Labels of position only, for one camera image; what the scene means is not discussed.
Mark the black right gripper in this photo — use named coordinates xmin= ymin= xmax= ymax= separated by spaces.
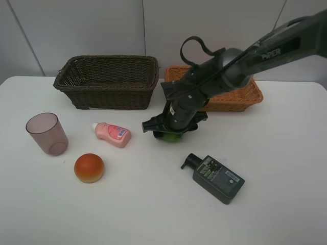
xmin=142 ymin=102 xmax=208 ymax=140

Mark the green lime fruit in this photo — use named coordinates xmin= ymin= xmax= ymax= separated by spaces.
xmin=156 ymin=132 xmax=182 ymax=142

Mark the pink lotion bottle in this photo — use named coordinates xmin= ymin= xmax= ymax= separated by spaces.
xmin=92 ymin=122 xmax=131 ymax=148

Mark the black pump bottle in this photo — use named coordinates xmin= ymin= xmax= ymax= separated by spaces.
xmin=181 ymin=153 xmax=245 ymax=205

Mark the translucent mauve plastic cup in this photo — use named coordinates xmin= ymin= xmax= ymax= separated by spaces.
xmin=26 ymin=112 xmax=68 ymax=156

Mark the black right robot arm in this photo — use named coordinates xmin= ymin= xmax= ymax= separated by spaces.
xmin=142 ymin=10 xmax=326 ymax=139

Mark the dark brown wicker basket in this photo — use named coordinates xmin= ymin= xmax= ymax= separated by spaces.
xmin=53 ymin=55 xmax=159 ymax=110

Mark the round brown bread bun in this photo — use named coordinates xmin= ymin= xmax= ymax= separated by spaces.
xmin=74 ymin=153 xmax=105 ymax=183

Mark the orange wicker basket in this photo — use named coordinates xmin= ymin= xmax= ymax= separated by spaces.
xmin=165 ymin=65 xmax=264 ymax=112

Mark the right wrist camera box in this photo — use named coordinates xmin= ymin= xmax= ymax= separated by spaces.
xmin=160 ymin=81 xmax=183 ymax=101

